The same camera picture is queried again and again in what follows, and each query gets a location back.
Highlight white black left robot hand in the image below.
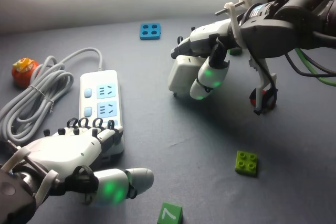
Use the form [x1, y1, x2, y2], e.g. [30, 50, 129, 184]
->
[25, 118, 154, 206]

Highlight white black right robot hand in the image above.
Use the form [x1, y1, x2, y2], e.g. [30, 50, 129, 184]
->
[170, 20, 233, 101]

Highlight white power adapter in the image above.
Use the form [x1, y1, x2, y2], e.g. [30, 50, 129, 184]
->
[167, 55, 208, 98]

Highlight white blue power strip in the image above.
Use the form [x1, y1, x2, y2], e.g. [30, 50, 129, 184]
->
[79, 69, 125, 156]

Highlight blue four-hole block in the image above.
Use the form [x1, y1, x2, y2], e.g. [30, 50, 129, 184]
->
[139, 23, 161, 40]

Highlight red toy brick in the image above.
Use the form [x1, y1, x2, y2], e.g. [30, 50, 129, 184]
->
[249, 90, 276, 108]

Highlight orange pumpkin toy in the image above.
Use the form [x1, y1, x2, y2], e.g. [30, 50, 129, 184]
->
[11, 57, 40, 89]

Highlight grey table cloth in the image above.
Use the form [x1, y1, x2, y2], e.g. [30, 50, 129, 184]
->
[0, 16, 336, 224]

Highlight green number seven cube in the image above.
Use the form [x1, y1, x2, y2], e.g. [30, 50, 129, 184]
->
[156, 202, 183, 224]

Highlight lime green toy brick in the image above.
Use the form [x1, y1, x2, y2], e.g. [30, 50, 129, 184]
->
[235, 150, 259, 177]

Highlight grey power strip cable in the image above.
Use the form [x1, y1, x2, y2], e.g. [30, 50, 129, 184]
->
[0, 47, 103, 145]

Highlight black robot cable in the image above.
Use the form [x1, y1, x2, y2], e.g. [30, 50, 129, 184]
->
[285, 31, 336, 78]

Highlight green robot cable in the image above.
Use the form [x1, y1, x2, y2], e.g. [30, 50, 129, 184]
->
[294, 47, 336, 87]

